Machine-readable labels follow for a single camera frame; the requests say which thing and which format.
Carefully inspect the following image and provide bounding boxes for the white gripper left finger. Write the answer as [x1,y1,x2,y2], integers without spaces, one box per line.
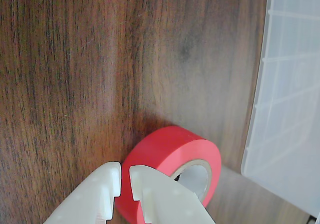
[43,161,123,224]

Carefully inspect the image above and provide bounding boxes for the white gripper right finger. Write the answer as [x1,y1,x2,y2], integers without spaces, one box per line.
[128,165,216,224]

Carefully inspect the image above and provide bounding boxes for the red tape roll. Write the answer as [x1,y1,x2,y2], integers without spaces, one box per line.
[114,126,222,224]

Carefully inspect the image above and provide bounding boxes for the clear plastic storage box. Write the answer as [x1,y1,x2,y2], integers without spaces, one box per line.
[239,0,320,220]

